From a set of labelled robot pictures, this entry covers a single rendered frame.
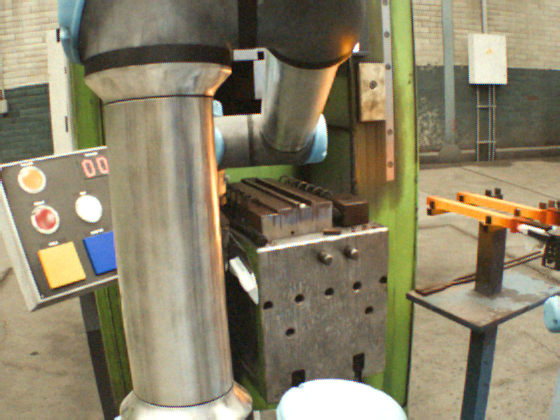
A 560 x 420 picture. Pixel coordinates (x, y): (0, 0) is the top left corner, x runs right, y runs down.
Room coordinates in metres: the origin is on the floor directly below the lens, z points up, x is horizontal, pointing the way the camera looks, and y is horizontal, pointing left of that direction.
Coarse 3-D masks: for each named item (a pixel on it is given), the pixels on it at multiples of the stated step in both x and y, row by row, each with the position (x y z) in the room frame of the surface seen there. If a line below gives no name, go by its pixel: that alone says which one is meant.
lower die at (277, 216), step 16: (256, 192) 1.59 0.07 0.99; (272, 192) 1.53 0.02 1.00; (304, 192) 1.55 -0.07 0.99; (224, 208) 1.62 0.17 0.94; (240, 208) 1.48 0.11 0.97; (256, 208) 1.43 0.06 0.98; (272, 208) 1.39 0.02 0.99; (288, 208) 1.37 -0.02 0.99; (304, 208) 1.39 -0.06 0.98; (320, 208) 1.41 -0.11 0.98; (256, 224) 1.38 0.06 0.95; (272, 224) 1.36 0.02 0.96; (288, 224) 1.37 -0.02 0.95; (304, 224) 1.39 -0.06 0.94; (320, 224) 1.41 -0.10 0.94
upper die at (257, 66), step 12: (264, 60) 1.36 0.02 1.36; (240, 72) 1.43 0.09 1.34; (252, 72) 1.35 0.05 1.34; (228, 84) 1.53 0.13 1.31; (240, 84) 1.44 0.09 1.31; (252, 84) 1.36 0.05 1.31; (216, 96) 1.64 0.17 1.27; (228, 96) 1.53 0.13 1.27; (240, 96) 1.44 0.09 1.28; (252, 96) 1.36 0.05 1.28
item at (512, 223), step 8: (440, 200) 1.44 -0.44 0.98; (448, 200) 1.43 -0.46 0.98; (440, 208) 1.43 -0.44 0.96; (448, 208) 1.40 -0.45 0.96; (456, 208) 1.38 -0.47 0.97; (464, 208) 1.35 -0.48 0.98; (472, 208) 1.33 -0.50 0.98; (480, 208) 1.33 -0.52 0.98; (472, 216) 1.32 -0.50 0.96; (480, 216) 1.30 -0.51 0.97; (496, 216) 1.25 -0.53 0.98; (504, 216) 1.24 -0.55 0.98; (520, 216) 1.21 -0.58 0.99; (496, 224) 1.25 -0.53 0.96; (504, 224) 1.22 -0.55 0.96; (512, 224) 1.19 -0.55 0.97; (520, 224) 1.19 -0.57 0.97; (528, 224) 1.16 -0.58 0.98; (536, 224) 1.14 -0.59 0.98; (544, 224) 1.14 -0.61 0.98; (512, 232) 1.19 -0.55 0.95; (520, 232) 1.18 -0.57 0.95
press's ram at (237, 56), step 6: (258, 48) 1.35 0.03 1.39; (264, 48) 1.35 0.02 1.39; (234, 54) 1.33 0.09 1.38; (240, 54) 1.33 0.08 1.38; (246, 54) 1.34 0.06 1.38; (252, 54) 1.34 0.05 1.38; (258, 54) 1.39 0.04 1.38; (264, 54) 1.36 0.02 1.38; (234, 60) 1.33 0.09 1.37; (240, 60) 1.34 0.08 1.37; (246, 60) 1.35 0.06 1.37; (252, 60) 1.34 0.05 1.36
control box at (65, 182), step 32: (32, 160) 1.01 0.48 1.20; (64, 160) 1.06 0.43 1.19; (96, 160) 1.11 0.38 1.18; (0, 192) 0.94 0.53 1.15; (32, 192) 0.97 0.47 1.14; (64, 192) 1.02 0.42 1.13; (96, 192) 1.07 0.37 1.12; (0, 224) 0.96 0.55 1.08; (32, 224) 0.94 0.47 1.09; (64, 224) 0.98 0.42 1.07; (96, 224) 1.03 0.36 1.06; (32, 256) 0.90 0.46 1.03; (32, 288) 0.87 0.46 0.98; (64, 288) 0.90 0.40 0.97; (96, 288) 0.99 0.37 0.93
